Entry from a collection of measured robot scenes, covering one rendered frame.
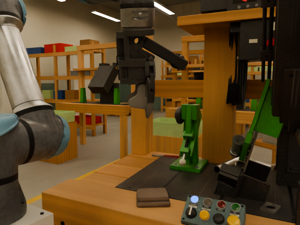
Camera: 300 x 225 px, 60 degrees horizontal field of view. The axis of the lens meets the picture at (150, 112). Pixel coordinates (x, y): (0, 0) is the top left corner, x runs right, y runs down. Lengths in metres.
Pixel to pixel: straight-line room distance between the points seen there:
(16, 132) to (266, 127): 0.68
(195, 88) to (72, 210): 0.81
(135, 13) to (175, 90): 0.84
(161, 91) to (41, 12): 8.62
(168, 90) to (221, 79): 0.31
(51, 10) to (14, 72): 9.35
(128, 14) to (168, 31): 11.48
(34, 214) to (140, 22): 0.50
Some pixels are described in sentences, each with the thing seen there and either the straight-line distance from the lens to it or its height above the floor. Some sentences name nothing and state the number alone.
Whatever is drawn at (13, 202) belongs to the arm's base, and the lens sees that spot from 0.68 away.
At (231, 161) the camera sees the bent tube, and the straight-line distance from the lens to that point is 1.19.
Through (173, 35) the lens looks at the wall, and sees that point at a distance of 11.92.
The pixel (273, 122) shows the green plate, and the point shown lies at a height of 1.14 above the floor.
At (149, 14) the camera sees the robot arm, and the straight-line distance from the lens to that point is 0.58.
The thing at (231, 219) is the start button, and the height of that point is 0.94.
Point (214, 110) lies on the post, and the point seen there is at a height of 1.14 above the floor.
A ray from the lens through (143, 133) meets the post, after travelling 1.37.
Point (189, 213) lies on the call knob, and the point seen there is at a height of 0.93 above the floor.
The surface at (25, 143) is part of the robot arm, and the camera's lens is 0.67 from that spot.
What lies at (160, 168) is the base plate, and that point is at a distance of 1.12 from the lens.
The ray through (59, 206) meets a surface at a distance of 0.94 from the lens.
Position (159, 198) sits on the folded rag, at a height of 0.92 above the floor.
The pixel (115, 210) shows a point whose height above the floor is 0.90.
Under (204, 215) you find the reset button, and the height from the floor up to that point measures 0.93.
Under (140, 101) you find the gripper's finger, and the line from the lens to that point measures 0.62.
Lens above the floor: 1.26
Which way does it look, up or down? 7 degrees down
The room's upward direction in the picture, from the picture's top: straight up
